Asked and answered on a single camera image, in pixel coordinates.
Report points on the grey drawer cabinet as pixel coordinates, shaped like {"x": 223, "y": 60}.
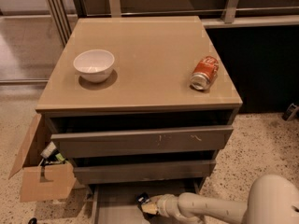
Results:
{"x": 149, "y": 87}

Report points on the green packet in box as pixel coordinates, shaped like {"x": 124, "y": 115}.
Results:
{"x": 60, "y": 157}

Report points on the white ceramic bowl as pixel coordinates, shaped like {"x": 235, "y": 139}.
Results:
{"x": 95, "y": 65}

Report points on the brown cardboard box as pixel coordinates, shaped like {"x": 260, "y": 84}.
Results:
{"x": 40, "y": 183}

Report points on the metal railing frame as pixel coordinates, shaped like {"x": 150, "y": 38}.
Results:
{"x": 214, "y": 13}

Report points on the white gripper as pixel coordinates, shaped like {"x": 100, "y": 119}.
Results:
{"x": 164, "y": 204}

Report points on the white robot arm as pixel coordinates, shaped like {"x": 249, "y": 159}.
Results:
{"x": 272, "y": 200}

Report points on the grey middle drawer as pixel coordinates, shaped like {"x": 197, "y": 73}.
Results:
{"x": 143, "y": 172}

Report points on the grey bottom drawer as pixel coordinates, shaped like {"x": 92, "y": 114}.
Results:
{"x": 118, "y": 204}

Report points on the grey drawer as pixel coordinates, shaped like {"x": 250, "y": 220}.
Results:
{"x": 143, "y": 172}
{"x": 141, "y": 142}
{"x": 118, "y": 204}

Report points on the dark blue rxbar wrapper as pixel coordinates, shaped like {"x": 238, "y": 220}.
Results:
{"x": 143, "y": 198}

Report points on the white packet in box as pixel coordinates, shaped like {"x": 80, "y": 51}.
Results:
{"x": 49, "y": 150}

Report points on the orange soda can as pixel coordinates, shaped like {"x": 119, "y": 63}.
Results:
{"x": 204, "y": 73}

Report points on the grey top drawer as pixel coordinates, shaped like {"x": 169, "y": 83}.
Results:
{"x": 141, "y": 142}

